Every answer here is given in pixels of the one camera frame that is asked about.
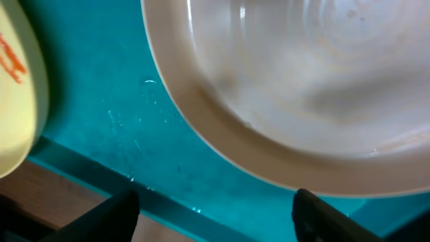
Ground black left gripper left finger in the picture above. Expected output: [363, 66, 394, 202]
[41, 190, 140, 242]

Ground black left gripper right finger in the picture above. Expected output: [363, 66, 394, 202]
[292, 189, 383, 242]

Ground white plate with red stain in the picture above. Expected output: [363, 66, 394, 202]
[142, 0, 429, 196]

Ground teal plastic tray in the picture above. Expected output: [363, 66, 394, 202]
[19, 0, 430, 242]

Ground yellow plate with orange stain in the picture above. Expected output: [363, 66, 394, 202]
[1, 0, 49, 177]

